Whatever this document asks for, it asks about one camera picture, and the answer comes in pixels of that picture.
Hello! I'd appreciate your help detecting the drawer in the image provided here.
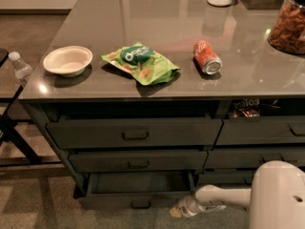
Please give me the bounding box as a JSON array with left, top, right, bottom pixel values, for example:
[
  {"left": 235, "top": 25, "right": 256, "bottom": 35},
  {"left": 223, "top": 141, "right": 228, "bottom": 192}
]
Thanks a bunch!
[
  {"left": 69, "top": 150, "right": 207, "bottom": 173},
  {"left": 79, "top": 171, "right": 194, "bottom": 210},
  {"left": 216, "top": 115, "right": 305, "bottom": 145},
  {"left": 204, "top": 146, "right": 305, "bottom": 169},
  {"left": 194, "top": 169, "right": 254, "bottom": 185},
  {"left": 46, "top": 117, "right": 222, "bottom": 149}
]

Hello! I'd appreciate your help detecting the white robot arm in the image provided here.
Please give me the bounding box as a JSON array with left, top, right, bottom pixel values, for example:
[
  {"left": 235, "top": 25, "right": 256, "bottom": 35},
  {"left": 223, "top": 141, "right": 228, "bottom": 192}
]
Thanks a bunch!
[{"left": 170, "top": 160, "right": 305, "bottom": 229}]

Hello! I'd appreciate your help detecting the snack packet in drawer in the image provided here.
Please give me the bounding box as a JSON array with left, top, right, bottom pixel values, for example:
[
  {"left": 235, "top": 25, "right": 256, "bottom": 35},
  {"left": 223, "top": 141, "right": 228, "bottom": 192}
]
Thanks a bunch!
[{"left": 233, "top": 99, "right": 260, "bottom": 117}]

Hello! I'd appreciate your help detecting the green snack bag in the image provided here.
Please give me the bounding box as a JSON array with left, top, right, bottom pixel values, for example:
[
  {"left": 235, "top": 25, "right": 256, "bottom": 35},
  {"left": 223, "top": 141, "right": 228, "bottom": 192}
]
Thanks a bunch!
[{"left": 101, "top": 43, "right": 179, "bottom": 86}]

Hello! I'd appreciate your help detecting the red soda can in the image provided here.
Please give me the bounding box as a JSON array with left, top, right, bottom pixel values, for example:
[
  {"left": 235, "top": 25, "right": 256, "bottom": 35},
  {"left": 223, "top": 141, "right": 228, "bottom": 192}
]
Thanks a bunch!
[{"left": 193, "top": 40, "right": 222, "bottom": 75}]

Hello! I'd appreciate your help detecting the white paper bowl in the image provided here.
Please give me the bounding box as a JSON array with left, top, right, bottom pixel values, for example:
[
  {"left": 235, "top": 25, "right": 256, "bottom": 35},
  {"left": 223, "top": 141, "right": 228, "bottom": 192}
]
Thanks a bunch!
[{"left": 43, "top": 46, "right": 92, "bottom": 77}]

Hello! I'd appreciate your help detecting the black side table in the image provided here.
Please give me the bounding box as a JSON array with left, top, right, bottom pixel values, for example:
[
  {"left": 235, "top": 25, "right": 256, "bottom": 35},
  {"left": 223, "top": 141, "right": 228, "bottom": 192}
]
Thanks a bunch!
[{"left": 0, "top": 48, "right": 61, "bottom": 168}]

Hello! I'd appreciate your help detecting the clear plastic water bottle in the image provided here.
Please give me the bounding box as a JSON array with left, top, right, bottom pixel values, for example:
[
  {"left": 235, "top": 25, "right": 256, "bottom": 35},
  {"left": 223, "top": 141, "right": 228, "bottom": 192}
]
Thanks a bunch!
[{"left": 9, "top": 52, "right": 33, "bottom": 87}]

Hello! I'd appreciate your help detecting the glass jar of snacks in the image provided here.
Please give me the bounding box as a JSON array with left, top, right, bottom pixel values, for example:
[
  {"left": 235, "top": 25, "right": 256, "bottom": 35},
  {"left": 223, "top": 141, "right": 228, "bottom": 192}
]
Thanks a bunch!
[{"left": 268, "top": 0, "right": 305, "bottom": 54}]

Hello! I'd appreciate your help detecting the dark cabinet frame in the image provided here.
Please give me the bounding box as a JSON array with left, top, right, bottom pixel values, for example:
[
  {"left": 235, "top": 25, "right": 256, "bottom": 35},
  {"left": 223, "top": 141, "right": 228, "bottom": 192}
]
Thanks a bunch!
[{"left": 27, "top": 99, "right": 304, "bottom": 198}]

